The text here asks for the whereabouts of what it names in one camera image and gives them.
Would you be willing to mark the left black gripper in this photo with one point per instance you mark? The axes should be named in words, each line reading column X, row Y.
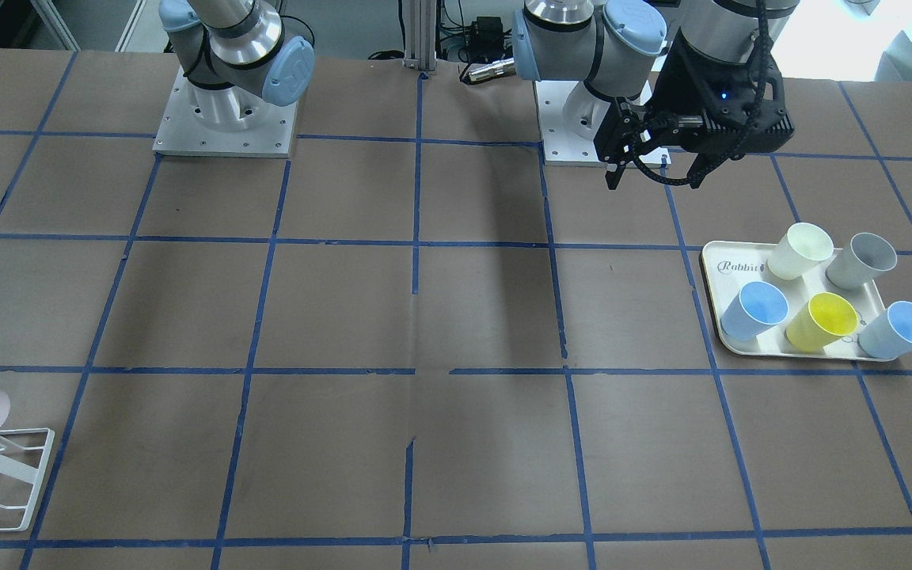
column 679, row 77

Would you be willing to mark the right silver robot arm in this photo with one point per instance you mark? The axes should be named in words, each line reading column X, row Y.
column 110, row 254

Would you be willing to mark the cream white plastic cup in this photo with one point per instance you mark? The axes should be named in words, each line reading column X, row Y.
column 803, row 247

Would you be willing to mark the light blue cup near centre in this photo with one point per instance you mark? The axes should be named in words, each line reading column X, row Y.
column 758, row 306

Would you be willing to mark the yellow plastic cup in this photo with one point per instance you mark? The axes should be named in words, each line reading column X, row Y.
column 824, row 318

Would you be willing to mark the grey plastic cup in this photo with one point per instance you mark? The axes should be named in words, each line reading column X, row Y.
column 866, row 257

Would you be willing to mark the light blue cup far end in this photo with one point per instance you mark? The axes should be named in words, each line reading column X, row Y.
column 889, row 336

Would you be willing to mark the cream rabbit tray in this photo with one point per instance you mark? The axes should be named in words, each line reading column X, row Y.
column 729, row 265

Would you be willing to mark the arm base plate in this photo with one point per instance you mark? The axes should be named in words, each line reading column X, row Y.
column 227, row 123
column 569, row 117

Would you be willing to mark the aluminium frame post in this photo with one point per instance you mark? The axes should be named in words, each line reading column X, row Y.
column 419, row 33

